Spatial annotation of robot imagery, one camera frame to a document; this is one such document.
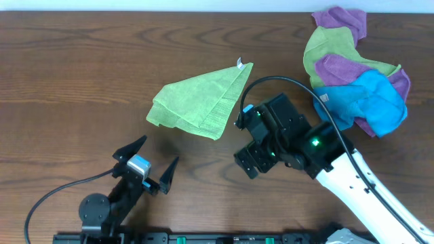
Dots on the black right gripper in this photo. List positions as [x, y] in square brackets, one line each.
[255, 153]

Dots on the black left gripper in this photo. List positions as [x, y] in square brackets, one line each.
[128, 170]

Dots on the light green microfiber cloth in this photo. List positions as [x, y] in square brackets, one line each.
[201, 105]

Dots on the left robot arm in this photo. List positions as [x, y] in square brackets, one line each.
[102, 215]

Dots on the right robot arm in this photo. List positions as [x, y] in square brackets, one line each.
[338, 166]

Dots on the purple microfiber cloth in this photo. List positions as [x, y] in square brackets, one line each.
[335, 70]

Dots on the blue microfiber cloth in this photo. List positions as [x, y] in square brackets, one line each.
[371, 98]

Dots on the olive green microfiber cloth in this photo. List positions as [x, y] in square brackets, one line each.
[337, 41]

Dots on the purple cloth at back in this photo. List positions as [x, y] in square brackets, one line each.
[335, 17]

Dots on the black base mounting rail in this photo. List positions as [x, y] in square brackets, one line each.
[340, 236]

